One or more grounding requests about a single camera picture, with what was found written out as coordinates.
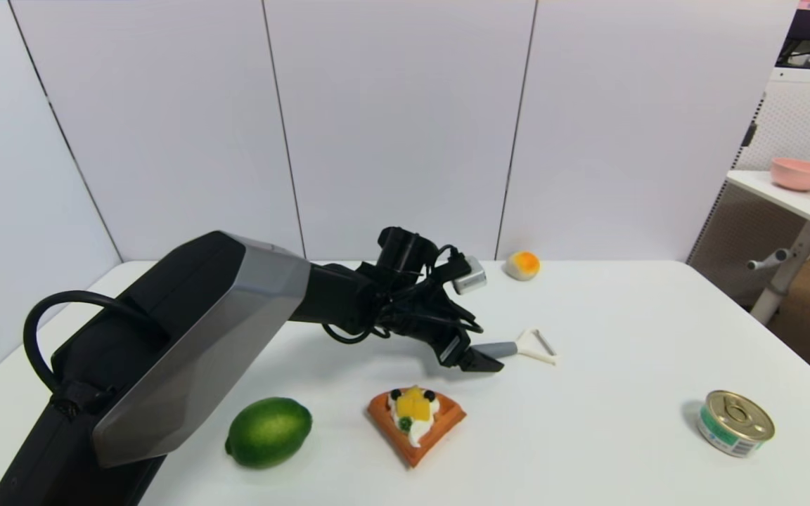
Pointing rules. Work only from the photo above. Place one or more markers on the gold-lid tin can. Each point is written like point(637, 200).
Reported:
point(737, 419)

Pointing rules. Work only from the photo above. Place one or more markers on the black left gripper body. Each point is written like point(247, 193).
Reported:
point(426, 320)

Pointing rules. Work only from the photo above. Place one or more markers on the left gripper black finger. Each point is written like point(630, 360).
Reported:
point(467, 325)
point(481, 361)

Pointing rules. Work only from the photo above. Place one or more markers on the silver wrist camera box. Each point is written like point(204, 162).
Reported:
point(470, 277)

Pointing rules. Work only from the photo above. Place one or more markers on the toy waffle slice with fruit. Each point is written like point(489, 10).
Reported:
point(441, 423)

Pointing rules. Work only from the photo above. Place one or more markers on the orange and white toy bun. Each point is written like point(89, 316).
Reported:
point(522, 266)

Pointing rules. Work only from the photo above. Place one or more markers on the white pegboard panel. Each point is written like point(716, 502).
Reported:
point(799, 118)

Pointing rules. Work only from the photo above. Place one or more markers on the pink bowl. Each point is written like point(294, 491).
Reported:
point(799, 176)

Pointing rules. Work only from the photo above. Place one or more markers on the black pegboard clip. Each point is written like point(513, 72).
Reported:
point(749, 133)

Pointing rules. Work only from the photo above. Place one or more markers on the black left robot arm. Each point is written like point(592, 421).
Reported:
point(166, 351)

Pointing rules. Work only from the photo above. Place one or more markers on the green lime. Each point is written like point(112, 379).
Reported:
point(268, 432)

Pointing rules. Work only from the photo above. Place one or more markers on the white side desk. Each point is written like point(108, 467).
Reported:
point(801, 202)

